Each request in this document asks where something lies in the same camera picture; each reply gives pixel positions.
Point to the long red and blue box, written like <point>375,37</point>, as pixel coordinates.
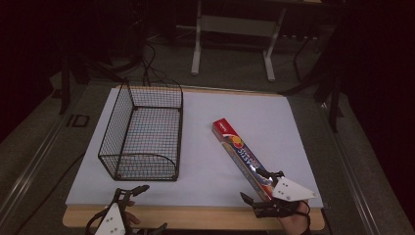
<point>241,152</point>

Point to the person's right hand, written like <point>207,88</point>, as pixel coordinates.
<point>295,225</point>

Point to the white sheet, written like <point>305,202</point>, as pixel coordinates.
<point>212,107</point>

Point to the person's left hand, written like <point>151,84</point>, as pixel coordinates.
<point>131,219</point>

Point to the metal floor rail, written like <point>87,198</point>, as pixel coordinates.
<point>354,176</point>
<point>29,173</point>

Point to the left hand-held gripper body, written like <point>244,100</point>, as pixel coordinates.
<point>112,220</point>

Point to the white metal table frame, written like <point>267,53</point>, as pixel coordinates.
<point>228,26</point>

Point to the black stand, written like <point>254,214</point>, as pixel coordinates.
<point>334,98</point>
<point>64,88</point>

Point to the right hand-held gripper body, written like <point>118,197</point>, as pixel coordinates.
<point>288,191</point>

